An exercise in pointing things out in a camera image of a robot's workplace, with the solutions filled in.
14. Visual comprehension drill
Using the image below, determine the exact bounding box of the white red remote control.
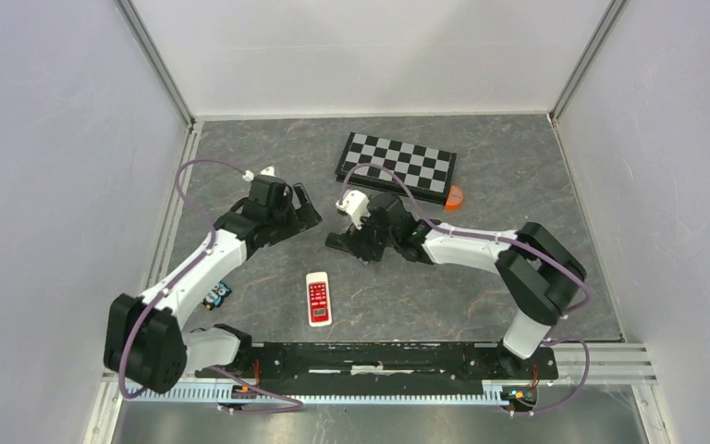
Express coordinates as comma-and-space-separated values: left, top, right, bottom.
305, 272, 333, 327

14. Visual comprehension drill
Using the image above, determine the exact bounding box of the blue battery pack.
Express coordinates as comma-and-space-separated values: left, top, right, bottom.
202, 281, 232, 311

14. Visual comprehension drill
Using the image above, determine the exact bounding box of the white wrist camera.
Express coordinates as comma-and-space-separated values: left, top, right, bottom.
335, 190, 370, 230
241, 166, 275, 182

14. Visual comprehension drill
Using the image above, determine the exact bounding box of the orange round object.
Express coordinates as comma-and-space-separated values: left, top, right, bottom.
444, 185, 464, 212

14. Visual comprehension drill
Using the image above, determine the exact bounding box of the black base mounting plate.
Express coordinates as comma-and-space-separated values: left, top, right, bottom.
224, 341, 559, 396

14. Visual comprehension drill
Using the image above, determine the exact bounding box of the grey slotted cable duct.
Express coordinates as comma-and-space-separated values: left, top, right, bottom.
123, 382, 507, 404

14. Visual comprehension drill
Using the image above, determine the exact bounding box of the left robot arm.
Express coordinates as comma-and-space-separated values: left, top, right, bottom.
103, 174, 322, 393

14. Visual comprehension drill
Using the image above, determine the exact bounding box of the black grey checkerboard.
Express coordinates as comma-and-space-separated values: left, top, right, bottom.
335, 132, 458, 204

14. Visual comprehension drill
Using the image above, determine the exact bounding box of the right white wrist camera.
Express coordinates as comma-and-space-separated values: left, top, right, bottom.
335, 190, 370, 230

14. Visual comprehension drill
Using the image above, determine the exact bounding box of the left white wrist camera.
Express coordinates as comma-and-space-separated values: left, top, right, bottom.
241, 166, 275, 182

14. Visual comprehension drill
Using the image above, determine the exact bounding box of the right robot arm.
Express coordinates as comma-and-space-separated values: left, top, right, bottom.
325, 191, 587, 377

